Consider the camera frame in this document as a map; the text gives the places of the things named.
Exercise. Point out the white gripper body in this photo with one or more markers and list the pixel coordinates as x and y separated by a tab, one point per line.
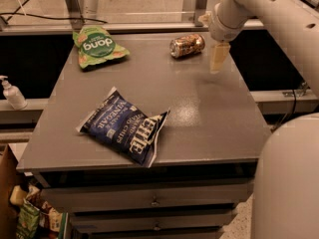
219	30

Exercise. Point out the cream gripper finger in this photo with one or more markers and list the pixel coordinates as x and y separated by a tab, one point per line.
218	54
205	19

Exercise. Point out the orange soda can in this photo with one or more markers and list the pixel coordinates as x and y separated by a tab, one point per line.
186	45

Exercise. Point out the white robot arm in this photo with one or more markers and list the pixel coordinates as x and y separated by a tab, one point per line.
286	184

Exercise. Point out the grey drawer cabinet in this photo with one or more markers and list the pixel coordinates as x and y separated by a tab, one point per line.
207	149

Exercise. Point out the blue kettle chips bag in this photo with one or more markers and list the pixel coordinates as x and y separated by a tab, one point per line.
125	128

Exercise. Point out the white pump bottle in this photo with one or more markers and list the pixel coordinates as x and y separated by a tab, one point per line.
12	94

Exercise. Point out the green snack bag in box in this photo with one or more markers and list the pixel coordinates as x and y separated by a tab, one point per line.
28	221

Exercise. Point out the brown cardboard box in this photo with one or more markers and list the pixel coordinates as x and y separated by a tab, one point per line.
9	177

